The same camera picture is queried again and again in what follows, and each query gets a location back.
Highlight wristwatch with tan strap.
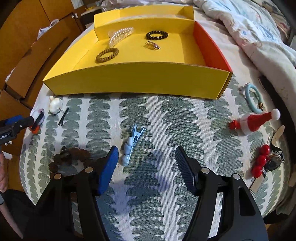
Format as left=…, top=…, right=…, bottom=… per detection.
left=250, top=126, right=285, bottom=194

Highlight white pearl garlic clip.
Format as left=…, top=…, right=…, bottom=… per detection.
left=49, top=95, right=63, bottom=114

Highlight white bunny carrot hair clip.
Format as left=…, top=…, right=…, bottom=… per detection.
left=30, top=108, right=45, bottom=135

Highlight black bobby pin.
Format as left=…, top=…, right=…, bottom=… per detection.
left=58, top=108, right=69, bottom=126

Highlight yellow cardboard box tray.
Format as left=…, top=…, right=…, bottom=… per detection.
left=43, top=5, right=233, bottom=99

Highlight gold pink brooch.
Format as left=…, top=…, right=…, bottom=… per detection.
left=145, top=40, right=161, bottom=50

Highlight green leaf pattern bedspread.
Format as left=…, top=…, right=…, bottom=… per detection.
left=18, top=4, right=292, bottom=241

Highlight left hand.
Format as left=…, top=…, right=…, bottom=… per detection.
left=0, top=152, right=9, bottom=193

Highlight red cherry bead clip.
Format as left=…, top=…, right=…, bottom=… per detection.
left=251, top=144, right=270, bottom=178

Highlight pink floral quilt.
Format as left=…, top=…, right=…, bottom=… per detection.
left=101, top=0, right=295, bottom=118

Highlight black bead bracelet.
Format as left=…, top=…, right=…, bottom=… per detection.
left=145, top=30, right=169, bottom=41

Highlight pearl hair claw clip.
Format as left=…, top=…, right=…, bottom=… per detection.
left=108, top=27, right=134, bottom=48

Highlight light blue hair tie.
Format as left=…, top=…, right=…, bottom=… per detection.
left=242, top=82, right=265, bottom=115

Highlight blue cloud hair clip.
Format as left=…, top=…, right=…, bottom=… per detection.
left=121, top=123, right=145, bottom=166

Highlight tan spiral hair tie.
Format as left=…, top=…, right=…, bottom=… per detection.
left=95, top=47, right=120, bottom=64

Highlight brown rudraksha bead bracelet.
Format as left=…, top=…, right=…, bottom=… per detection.
left=48, top=146, right=110, bottom=180

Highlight red santa hat clip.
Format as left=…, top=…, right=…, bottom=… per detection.
left=229, top=108, right=280, bottom=136

